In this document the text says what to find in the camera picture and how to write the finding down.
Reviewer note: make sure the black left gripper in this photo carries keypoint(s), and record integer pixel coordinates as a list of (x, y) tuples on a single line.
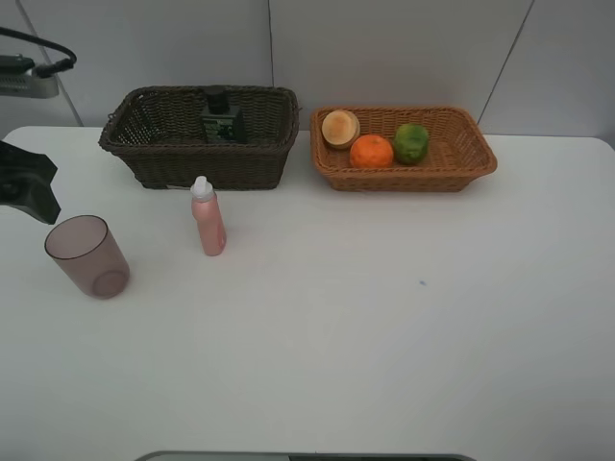
[(26, 183)]

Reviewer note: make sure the translucent pink plastic cup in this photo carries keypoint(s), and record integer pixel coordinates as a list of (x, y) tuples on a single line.
[(85, 249)]

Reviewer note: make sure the pink bottle white cap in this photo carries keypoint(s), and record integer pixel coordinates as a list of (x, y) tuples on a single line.
[(207, 214)]

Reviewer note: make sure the dark grey rectangular bottle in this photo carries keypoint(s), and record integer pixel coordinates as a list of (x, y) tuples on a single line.
[(222, 122)]

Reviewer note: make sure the round bread bun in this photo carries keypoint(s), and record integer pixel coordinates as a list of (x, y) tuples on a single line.
[(340, 129)]

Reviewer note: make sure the orange mandarin fruit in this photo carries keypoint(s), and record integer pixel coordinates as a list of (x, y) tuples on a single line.
[(371, 151)]

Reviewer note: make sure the dark brown wicker basket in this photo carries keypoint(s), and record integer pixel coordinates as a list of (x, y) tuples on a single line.
[(159, 133)]

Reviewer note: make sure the orange wicker basket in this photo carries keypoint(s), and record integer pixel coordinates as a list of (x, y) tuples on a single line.
[(457, 154)]

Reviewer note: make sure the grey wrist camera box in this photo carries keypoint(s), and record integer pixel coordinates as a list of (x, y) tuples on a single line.
[(19, 79)]

